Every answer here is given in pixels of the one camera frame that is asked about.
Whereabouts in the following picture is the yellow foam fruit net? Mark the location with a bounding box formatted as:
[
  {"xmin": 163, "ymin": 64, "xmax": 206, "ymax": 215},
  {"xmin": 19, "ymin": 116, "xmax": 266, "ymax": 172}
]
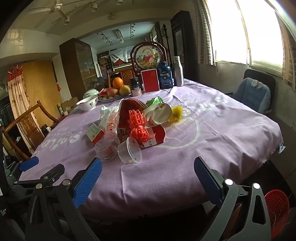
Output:
[{"xmin": 168, "ymin": 106, "xmax": 183, "ymax": 123}]

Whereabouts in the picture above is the red foam fruit net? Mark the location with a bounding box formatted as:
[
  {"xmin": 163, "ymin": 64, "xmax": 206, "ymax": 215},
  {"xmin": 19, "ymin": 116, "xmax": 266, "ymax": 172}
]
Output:
[{"xmin": 128, "ymin": 109, "xmax": 151, "ymax": 143}]

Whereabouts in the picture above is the green snack wrapper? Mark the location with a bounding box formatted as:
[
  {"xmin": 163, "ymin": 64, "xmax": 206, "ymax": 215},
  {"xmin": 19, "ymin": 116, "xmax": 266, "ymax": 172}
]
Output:
[{"xmin": 146, "ymin": 96, "xmax": 164, "ymax": 107}]

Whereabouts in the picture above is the white plastic bag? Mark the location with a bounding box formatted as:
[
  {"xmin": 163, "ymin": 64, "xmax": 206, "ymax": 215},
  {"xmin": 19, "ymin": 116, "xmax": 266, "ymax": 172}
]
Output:
[{"xmin": 98, "ymin": 105, "xmax": 119, "ymax": 138}]

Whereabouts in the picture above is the small clear plastic cup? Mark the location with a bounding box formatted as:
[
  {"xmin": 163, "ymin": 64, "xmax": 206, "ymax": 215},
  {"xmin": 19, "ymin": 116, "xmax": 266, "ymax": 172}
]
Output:
[{"xmin": 94, "ymin": 139, "xmax": 117, "ymax": 162}]

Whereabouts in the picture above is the small red white box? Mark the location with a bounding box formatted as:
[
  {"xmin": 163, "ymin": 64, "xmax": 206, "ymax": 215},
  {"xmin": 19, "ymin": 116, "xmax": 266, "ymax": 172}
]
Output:
[{"xmin": 86, "ymin": 123, "xmax": 105, "ymax": 144}]

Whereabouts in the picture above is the wooden armchair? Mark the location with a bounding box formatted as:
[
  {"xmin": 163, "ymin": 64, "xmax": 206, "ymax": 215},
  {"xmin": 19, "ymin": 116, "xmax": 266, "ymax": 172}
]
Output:
[{"xmin": 3, "ymin": 100, "xmax": 61, "ymax": 160}]

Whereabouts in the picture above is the red plastic mesh basket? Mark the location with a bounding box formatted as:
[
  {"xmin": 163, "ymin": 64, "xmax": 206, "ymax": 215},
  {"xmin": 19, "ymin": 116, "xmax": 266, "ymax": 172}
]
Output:
[{"xmin": 264, "ymin": 189, "xmax": 290, "ymax": 239}]

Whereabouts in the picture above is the purple tablecloth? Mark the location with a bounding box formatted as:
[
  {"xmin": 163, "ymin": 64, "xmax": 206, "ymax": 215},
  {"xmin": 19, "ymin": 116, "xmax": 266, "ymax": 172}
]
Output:
[{"xmin": 19, "ymin": 78, "xmax": 284, "ymax": 217}]

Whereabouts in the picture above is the white floral bowl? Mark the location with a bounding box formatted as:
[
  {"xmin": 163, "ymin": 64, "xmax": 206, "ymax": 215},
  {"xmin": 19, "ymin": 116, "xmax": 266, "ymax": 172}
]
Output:
[{"xmin": 76, "ymin": 95, "xmax": 98, "ymax": 111}]

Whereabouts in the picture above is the blue fruit plate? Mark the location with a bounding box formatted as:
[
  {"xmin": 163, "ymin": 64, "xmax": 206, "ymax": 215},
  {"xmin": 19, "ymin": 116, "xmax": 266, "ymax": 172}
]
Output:
[{"xmin": 97, "ymin": 92, "xmax": 132, "ymax": 102}]

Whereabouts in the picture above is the white lidded ceramic pot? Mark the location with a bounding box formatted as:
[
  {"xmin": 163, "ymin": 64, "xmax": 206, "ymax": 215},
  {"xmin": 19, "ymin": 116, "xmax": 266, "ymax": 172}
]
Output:
[{"xmin": 83, "ymin": 89, "xmax": 99, "ymax": 98}]

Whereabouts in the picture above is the red apple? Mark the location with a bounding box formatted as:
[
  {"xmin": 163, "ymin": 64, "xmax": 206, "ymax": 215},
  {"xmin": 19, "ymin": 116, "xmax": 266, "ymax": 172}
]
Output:
[{"xmin": 107, "ymin": 88, "xmax": 118, "ymax": 97}]

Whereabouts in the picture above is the blue cushioned office chair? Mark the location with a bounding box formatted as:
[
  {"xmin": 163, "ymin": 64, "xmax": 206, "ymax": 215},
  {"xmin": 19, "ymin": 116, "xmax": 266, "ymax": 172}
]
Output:
[{"xmin": 226, "ymin": 69, "xmax": 276, "ymax": 115}]

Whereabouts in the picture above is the yellow pear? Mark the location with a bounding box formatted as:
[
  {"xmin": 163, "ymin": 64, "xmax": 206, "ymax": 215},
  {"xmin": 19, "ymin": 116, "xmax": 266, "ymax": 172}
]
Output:
[{"xmin": 119, "ymin": 85, "xmax": 131, "ymax": 95}]

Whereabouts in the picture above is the blue fish oil bottle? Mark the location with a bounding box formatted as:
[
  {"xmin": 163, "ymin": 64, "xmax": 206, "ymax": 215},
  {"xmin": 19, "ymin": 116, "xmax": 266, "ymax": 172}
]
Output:
[{"xmin": 157, "ymin": 61, "xmax": 173, "ymax": 89}]

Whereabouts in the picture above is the silver metal bottle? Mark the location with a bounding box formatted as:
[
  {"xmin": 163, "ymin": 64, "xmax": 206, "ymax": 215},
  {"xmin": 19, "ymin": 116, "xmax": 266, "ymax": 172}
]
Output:
[{"xmin": 173, "ymin": 56, "xmax": 184, "ymax": 86}]

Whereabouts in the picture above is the orange fruit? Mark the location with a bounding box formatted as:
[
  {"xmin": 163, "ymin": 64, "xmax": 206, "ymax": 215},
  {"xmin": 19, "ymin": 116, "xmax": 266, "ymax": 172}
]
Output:
[{"xmin": 112, "ymin": 77, "xmax": 124, "ymax": 89}]

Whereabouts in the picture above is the dark supplement bottle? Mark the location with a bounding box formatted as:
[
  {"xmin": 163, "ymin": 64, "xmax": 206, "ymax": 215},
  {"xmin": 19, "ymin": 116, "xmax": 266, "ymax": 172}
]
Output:
[{"xmin": 130, "ymin": 77, "xmax": 142, "ymax": 96}]

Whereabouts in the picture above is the wooden glass cabinet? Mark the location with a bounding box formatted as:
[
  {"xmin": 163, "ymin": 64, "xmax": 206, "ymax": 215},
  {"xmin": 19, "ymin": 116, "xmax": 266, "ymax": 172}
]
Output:
[{"xmin": 59, "ymin": 38, "xmax": 98, "ymax": 100}]

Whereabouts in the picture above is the red flat box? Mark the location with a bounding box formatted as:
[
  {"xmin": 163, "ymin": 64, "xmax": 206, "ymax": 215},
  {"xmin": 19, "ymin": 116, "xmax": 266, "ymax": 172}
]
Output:
[{"xmin": 141, "ymin": 69, "xmax": 159, "ymax": 93}]

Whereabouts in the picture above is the round framed embroidery picture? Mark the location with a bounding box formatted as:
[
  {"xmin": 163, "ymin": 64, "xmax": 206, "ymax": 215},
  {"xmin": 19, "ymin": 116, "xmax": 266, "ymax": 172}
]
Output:
[{"xmin": 130, "ymin": 41, "xmax": 167, "ymax": 72}]

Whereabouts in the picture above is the ceiling fan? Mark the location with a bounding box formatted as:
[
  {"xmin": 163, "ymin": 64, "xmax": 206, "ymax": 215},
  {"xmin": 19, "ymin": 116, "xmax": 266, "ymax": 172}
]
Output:
[{"xmin": 27, "ymin": 0, "xmax": 93, "ymax": 29}]

